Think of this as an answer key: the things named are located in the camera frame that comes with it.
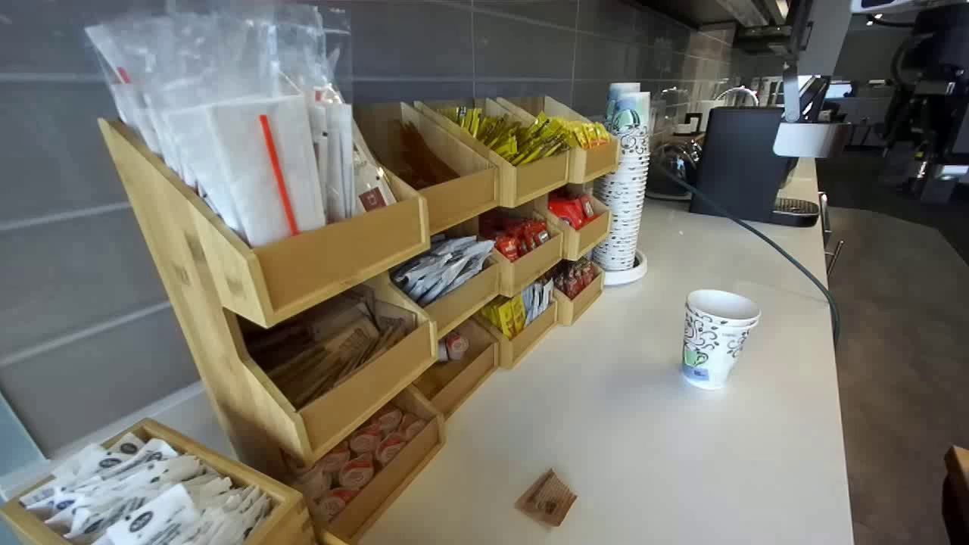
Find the white patterned paper coffee cup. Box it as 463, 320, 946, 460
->
682, 289, 764, 331
678, 312, 756, 395

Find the creamer cups pile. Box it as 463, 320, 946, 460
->
297, 407, 434, 523

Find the black coffee machine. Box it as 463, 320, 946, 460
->
691, 102, 822, 226

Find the white and blue packets pile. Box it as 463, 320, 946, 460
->
390, 236, 495, 307

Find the yellow and white packets pile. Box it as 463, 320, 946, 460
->
482, 279, 556, 342

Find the red packets pile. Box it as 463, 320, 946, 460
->
548, 190, 599, 229
553, 258, 599, 300
488, 215, 556, 263

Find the small-bin wooden condiment organizer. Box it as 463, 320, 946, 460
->
356, 93, 622, 417

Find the white round cup tray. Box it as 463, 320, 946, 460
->
593, 251, 651, 289

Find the yellow sweetener packets pile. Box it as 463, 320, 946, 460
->
540, 112, 615, 152
437, 102, 569, 170

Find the wide-bin wooden condiment organizer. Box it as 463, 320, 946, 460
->
97, 99, 448, 545

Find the brown packets pile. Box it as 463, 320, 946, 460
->
246, 297, 419, 408

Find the clear bag of stirrers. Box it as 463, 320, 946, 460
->
269, 4, 401, 222

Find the glass carafe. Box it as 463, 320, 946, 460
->
647, 87, 708, 199

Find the low wooden packet box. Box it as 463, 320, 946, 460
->
0, 417, 318, 545

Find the white sugar packets pile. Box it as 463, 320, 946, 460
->
16, 432, 278, 545

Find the dark background machine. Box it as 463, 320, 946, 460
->
888, 4, 969, 194

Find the thick dark cable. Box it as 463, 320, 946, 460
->
654, 163, 841, 351

